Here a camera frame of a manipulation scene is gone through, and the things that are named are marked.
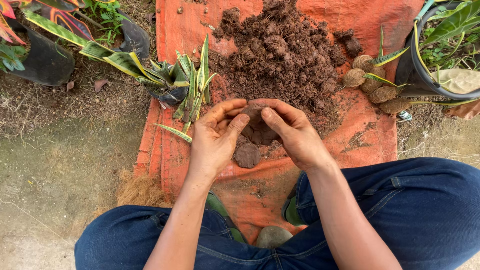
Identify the black pot with green plants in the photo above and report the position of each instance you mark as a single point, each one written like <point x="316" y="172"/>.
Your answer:
<point x="410" y="71"/>

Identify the black grow bag with weeds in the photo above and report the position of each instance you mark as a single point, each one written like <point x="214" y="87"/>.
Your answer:
<point x="134" y="37"/>

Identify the person's blue jeans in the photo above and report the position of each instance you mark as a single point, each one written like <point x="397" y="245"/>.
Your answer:
<point x="420" y="210"/>

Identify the heap of brown soil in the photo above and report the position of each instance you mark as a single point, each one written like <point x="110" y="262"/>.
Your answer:
<point x="281" y="56"/>

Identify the person's right hand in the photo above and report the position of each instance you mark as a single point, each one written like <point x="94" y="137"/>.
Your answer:
<point x="302" y="142"/>

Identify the coir-wrapped plant ball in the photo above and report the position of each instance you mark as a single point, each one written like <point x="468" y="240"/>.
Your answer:
<point x="394" y="106"/>
<point x="382" y="94"/>
<point x="372" y="83"/>
<point x="353" y="77"/>
<point x="362" y="63"/>

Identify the person's green left sandal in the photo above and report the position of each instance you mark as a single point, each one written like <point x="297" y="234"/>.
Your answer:
<point x="219" y="208"/>

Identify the pile of coconut fibre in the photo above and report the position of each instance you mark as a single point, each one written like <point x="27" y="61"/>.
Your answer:
<point x="140" y="189"/>

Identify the round brown soil disc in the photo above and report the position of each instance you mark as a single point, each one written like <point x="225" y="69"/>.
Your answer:
<point x="247" y="155"/>

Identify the large snake plant black bag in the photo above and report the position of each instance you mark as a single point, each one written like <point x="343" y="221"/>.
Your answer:
<point x="123" y="62"/>

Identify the dark soil clump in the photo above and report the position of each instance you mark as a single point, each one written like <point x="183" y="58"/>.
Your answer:
<point x="350" y="43"/>

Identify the brown soil patty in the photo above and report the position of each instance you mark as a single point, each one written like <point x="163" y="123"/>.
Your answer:
<point x="257" y="129"/>

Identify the person's green sandal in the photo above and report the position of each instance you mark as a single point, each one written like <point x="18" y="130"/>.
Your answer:
<point x="219" y="208"/>
<point x="293" y="210"/>

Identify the loose snake plant leaf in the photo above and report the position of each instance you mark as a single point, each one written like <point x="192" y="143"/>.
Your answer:
<point x="174" y="132"/>

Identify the person's green right sandal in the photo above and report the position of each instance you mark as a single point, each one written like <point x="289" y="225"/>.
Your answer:
<point x="293" y="210"/>

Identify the person's left hand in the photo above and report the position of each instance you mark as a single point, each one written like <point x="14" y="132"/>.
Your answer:
<point x="210" y="144"/>

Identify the croton plant in black bag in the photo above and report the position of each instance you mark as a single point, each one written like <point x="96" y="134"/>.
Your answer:
<point x="45" y="63"/>

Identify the orange woven plastic mat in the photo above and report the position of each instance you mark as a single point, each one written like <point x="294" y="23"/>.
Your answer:
<point x="367" y="131"/>

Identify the bunch of small snake plants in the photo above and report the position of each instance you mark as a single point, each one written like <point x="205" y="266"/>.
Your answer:
<point x="197" y="84"/>

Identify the small striped wrapper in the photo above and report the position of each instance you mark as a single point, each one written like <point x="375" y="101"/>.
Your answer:
<point x="405" y="115"/>

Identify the large dry brown leaf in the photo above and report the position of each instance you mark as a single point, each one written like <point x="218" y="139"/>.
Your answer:
<point x="465" y="110"/>

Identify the small dry fallen leaf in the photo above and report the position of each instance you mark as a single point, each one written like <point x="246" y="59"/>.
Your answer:
<point x="99" y="84"/>

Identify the grey round stone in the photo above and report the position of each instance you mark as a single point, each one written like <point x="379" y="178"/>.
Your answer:
<point x="273" y="237"/>

